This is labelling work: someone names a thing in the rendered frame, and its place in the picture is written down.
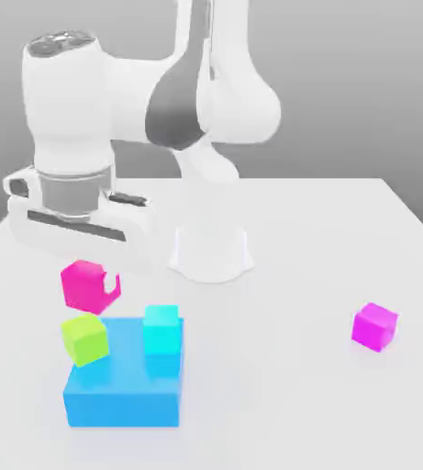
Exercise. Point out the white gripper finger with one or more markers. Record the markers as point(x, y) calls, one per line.
point(109, 282)

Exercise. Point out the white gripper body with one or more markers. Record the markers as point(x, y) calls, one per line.
point(137, 238)

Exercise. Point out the small pink cube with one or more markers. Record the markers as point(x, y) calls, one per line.
point(80, 286)

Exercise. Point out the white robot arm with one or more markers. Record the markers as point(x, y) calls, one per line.
point(68, 110)

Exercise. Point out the small lime green cube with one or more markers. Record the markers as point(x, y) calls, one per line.
point(84, 339)

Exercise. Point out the small cyan cube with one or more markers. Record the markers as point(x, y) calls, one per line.
point(161, 330)

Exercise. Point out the small magenta cube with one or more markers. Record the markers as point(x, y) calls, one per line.
point(374, 326)

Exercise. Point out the large blue box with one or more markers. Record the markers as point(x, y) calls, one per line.
point(123, 404)

